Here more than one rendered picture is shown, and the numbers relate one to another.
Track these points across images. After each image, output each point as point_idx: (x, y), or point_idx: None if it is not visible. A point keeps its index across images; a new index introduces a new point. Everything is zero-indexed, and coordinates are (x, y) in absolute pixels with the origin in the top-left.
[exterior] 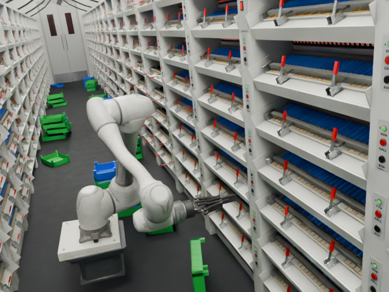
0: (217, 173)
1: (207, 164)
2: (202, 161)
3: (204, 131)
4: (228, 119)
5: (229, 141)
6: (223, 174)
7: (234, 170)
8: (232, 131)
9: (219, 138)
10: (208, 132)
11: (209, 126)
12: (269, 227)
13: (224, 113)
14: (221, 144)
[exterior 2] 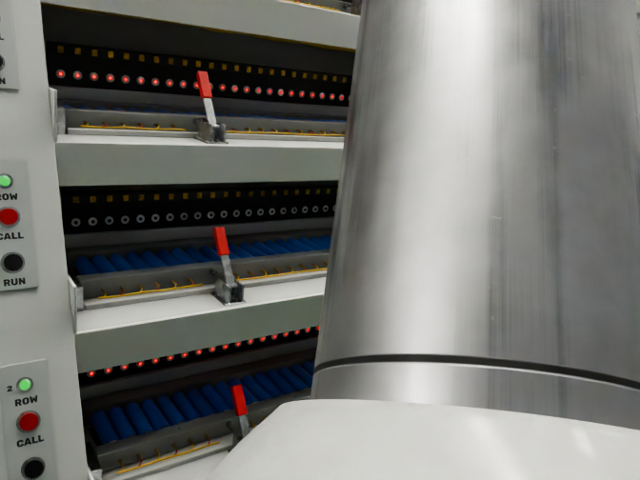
0: (276, 301)
1: (138, 330)
2: (65, 349)
3: (92, 141)
4: (348, 45)
5: (305, 141)
6: (294, 291)
7: (296, 270)
8: (276, 119)
9: (255, 142)
10: (145, 141)
11: (83, 129)
12: None
13: (343, 18)
14: (310, 147)
